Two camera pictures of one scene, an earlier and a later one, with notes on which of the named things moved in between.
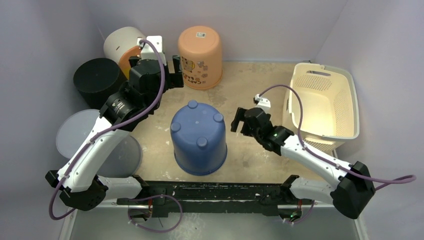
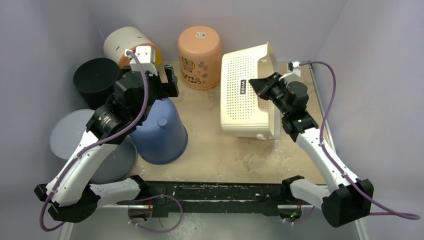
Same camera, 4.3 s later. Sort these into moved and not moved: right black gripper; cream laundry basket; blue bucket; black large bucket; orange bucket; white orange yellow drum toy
Moved: right black gripper; cream laundry basket; blue bucket
Not moved: white orange yellow drum toy; orange bucket; black large bucket
